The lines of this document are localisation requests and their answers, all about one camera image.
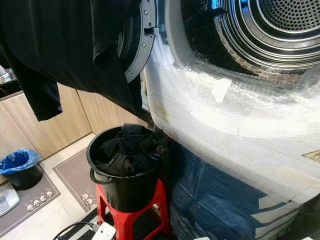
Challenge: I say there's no black clothes pile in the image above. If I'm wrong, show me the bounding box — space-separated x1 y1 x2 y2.
94 123 170 177

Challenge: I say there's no white washing machine steel drum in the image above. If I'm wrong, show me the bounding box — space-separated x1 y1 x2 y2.
142 0 320 240

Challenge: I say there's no light wooden cabinet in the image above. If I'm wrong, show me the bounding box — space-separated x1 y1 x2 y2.
0 82 148 161

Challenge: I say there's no dark countertop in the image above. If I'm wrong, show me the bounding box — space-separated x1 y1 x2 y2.
0 77 23 98

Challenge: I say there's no blue bin liner bag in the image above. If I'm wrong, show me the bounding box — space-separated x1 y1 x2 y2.
0 148 41 175

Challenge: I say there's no glass pot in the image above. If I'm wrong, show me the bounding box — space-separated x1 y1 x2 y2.
0 67 17 85

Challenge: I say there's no black waste bin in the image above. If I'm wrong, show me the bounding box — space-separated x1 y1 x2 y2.
7 165 44 191

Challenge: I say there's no white floor scale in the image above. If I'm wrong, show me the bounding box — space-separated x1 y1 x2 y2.
0 182 21 217

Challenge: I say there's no grey floor mat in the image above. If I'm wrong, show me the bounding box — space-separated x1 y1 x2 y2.
52 147 98 211
0 170 61 237

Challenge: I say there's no black shirt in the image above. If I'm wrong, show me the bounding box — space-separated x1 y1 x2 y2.
0 0 143 122

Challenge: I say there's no red plastic stool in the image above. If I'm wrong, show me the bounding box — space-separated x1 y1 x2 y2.
96 179 171 240

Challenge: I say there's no black plastic bucket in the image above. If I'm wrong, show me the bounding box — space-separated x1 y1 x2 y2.
86 125 165 213

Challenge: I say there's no grey washer door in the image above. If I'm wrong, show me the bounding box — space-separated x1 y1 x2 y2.
117 0 158 83

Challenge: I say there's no clear bubble wrap sheet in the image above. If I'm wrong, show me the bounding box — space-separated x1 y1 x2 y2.
144 45 320 206

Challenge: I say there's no white tape piece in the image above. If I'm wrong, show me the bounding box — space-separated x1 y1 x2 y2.
211 77 233 104

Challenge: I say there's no dark blue cover cloth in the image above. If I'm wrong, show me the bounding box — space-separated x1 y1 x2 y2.
162 140 301 240

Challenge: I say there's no gold label sticker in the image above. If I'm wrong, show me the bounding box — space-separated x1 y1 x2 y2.
302 150 320 163

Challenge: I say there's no black power cable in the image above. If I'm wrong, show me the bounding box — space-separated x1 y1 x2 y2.
52 221 97 240

